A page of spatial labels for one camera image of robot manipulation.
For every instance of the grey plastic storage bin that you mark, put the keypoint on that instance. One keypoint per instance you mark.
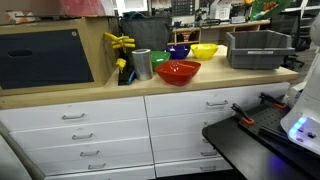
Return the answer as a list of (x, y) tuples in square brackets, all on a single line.
[(260, 58)]

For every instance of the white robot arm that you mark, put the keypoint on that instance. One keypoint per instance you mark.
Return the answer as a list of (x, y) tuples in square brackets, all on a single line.
[(306, 116)]

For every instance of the red plastic bowl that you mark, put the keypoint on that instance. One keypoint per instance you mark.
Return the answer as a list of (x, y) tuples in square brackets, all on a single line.
[(178, 75)]

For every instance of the empty green plastic bowl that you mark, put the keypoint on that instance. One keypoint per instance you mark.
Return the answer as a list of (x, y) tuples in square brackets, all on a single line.
[(158, 61)]

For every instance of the blue plastic bowl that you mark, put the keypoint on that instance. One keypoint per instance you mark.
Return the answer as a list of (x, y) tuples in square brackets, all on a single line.
[(178, 52)]

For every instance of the yellow plastic bowl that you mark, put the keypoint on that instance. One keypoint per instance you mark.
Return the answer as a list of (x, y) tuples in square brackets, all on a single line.
[(204, 51)]

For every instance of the silver metal cup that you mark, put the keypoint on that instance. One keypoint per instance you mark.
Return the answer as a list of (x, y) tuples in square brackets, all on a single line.
[(142, 65)]

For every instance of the black clamp holder box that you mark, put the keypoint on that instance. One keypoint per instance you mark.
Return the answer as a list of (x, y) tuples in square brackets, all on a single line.
[(125, 78)]

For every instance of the small yellow plastic clamp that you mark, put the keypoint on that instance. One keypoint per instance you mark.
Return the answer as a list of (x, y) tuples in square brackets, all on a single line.
[(121, 63)]

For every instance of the grey fabric basket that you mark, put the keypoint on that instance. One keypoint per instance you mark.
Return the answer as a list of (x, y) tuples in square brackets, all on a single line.
[(146, 33)]

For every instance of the white drawer cabinet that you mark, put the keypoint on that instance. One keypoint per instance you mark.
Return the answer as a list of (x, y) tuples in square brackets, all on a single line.
[(110, 146)]

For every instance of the wooden shelf unit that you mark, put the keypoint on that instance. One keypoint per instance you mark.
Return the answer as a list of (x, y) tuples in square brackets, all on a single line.
[(206, 30)]

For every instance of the teal cloth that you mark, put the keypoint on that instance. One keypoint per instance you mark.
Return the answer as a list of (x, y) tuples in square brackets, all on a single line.
[(135, 15)]

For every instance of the white cardboard box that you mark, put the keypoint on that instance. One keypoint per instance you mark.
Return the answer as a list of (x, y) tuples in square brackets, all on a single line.
[(220, 11)]

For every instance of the black robot table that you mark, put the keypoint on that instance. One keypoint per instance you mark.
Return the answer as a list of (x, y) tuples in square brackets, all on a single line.
[(240, 150)]

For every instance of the wooden box with black panel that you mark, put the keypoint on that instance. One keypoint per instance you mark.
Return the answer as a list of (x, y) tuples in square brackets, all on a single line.
[(43, 58)]

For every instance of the black office chair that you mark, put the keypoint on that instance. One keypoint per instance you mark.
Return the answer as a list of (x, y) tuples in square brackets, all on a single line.
[(283, 23)]

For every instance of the patterned cardboard box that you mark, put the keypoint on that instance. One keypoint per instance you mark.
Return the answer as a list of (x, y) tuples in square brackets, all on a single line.
[(20, 16)]

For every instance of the grey curved bumper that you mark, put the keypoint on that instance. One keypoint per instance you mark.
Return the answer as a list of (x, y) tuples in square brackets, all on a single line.
[(13, 156)]

